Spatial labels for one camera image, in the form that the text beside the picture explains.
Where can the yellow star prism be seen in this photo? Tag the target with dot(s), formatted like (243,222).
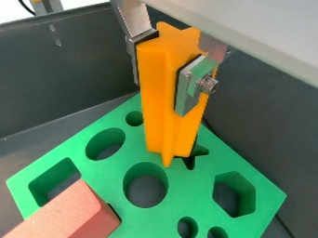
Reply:
(169,133)

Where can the red arch block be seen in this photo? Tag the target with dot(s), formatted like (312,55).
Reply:
(76,214)

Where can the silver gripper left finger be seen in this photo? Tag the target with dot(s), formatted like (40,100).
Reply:
(133,19)

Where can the green shape sorter board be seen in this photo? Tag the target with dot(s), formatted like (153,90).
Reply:
(216,199)

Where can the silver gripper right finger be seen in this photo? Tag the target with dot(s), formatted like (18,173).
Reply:
(195,78)

